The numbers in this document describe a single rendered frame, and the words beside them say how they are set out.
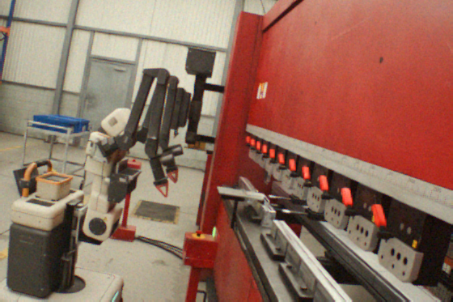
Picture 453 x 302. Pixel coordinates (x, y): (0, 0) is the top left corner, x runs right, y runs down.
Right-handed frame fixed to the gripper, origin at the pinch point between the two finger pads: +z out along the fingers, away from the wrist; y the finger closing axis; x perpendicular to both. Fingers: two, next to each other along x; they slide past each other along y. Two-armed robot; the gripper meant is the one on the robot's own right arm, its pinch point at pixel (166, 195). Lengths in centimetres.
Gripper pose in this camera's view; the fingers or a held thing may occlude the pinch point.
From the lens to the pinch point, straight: 205.7
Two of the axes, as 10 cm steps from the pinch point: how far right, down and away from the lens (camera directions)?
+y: -0.1, -0.5, 10.0
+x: -9.6, 2.9, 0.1
